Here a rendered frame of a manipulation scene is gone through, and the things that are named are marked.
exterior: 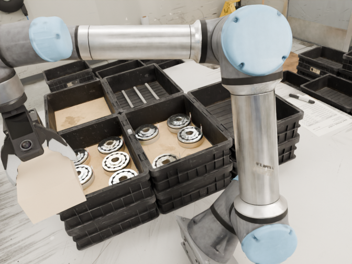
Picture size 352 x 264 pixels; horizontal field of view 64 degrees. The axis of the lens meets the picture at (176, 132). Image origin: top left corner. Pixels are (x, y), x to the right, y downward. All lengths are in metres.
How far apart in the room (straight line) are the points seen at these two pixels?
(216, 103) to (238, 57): 0.86
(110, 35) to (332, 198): 0.90
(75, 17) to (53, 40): 3.74
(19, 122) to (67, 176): 0.15
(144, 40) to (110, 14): 3.75
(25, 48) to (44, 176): 0.29
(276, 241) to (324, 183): 0.57
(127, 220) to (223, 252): 0.35
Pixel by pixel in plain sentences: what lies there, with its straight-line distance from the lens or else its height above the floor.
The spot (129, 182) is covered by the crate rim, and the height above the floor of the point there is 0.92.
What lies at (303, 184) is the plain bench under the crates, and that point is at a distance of 1.17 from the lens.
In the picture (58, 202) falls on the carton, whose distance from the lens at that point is 0.69.
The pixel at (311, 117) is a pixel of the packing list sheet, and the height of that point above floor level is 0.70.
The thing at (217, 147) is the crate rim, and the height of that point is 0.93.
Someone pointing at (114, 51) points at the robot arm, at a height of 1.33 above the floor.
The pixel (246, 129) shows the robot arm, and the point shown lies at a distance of 0.56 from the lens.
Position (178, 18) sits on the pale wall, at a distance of 4.80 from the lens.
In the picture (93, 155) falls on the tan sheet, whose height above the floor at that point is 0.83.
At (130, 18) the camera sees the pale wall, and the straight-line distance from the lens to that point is 4.48.
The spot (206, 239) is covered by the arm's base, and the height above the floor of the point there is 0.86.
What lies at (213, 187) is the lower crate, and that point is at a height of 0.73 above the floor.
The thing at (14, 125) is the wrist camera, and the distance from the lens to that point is 0.63.
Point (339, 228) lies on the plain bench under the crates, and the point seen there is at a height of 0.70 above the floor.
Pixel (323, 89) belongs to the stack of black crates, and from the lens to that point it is 2.43.
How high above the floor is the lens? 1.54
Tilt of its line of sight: 37 degrees down
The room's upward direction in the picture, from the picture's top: 9 degrees counter-clockwise
